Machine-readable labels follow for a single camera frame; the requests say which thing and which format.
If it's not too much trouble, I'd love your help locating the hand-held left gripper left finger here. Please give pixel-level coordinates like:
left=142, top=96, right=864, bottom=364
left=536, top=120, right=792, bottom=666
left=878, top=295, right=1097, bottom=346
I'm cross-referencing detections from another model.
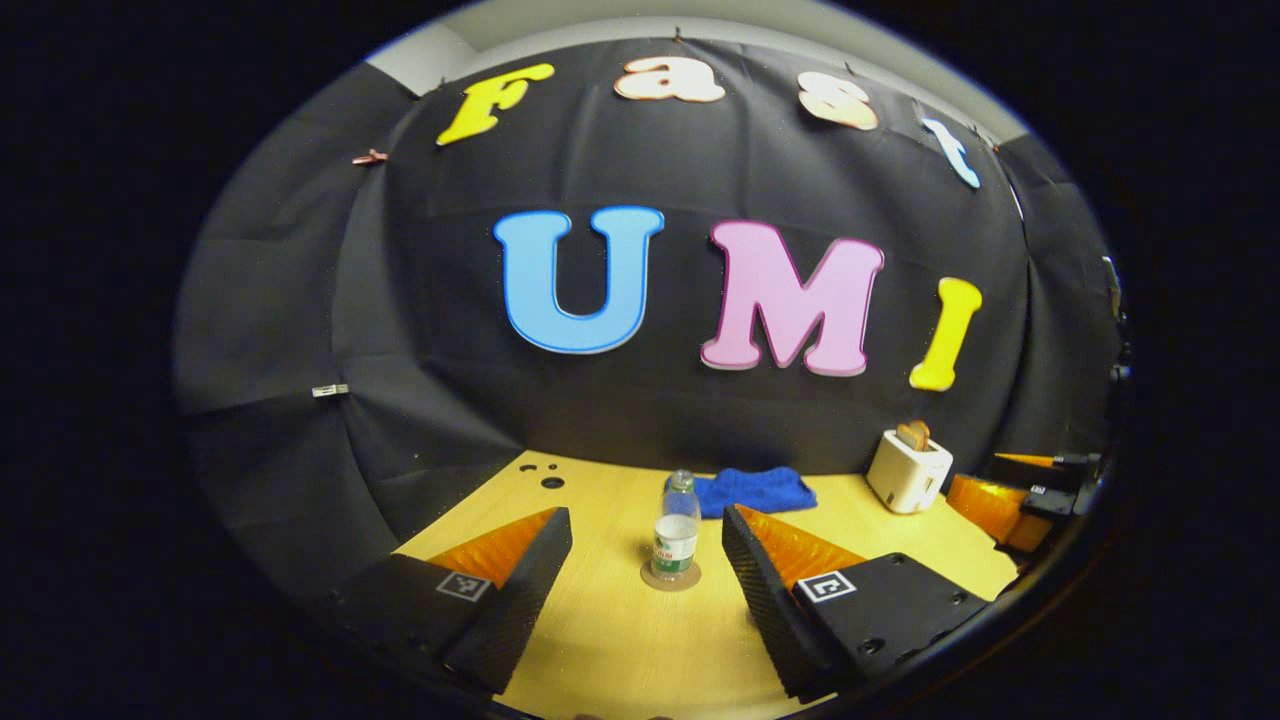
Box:
left=330, top=506, right=574, bottom=696

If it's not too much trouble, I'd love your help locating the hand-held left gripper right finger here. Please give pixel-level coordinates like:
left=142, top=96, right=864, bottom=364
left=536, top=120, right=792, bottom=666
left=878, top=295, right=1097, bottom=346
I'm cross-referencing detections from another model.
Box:
left=722, top=503, right=991, bottom=704

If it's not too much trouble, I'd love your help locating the clear plastic water bottle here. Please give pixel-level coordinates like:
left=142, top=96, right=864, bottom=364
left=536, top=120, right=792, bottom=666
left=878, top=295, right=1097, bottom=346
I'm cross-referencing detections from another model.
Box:
left=652, top=469, right=703, bottom=583

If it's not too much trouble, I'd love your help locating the round brown coaster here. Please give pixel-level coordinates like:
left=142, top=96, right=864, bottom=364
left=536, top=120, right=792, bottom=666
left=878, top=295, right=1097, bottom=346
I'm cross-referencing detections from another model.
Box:
left=640, top=558, right=703, bottom=592

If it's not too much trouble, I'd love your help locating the white toaster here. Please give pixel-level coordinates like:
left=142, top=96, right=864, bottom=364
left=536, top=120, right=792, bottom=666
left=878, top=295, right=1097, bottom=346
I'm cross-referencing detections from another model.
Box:
left=866, top=429, right=955, bottom=515

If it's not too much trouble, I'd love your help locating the blue folded towel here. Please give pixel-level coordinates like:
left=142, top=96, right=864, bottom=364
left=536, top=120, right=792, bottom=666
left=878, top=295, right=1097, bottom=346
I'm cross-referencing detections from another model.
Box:
left=690, top=466, right=818, bottom=520

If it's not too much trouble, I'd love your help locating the dark equipment stand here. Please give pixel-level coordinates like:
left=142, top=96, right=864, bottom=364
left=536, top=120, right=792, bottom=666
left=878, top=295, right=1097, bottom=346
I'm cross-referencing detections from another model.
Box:
left=1098, top=255, right=1133, bottom=401

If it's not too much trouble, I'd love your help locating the black backdrop cloth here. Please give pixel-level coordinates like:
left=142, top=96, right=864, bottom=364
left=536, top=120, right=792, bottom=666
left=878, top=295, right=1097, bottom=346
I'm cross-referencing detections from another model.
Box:
left=172, top=38, right=1121, bottom=601

